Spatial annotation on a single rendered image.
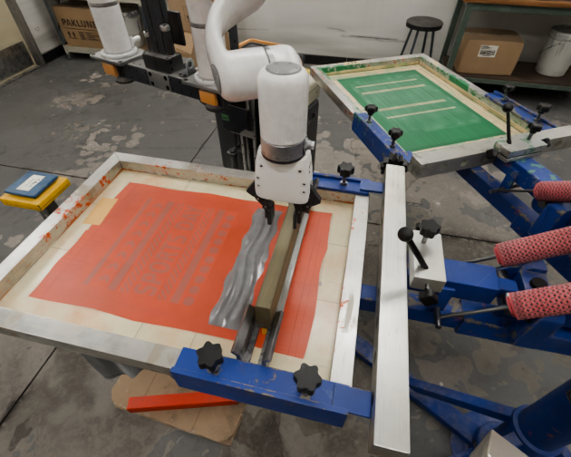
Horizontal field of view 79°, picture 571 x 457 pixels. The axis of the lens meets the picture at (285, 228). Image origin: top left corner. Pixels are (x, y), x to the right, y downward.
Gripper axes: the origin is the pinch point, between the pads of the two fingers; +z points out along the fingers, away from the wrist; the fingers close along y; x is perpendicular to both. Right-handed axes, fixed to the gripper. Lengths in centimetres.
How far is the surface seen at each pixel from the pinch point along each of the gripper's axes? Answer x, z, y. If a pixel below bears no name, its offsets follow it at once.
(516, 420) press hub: -1, 76, -77
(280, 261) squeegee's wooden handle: 7.1, 5.7, -1.0
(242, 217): -13.4, 16.4, 14.6
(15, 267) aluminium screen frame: 16, 13, 57
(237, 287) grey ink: 8.7, 15.6, 8.3
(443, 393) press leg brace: -12, 94, -61
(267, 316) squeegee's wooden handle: 17.9, 8.1, -1.3
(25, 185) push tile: -10, 15, 79
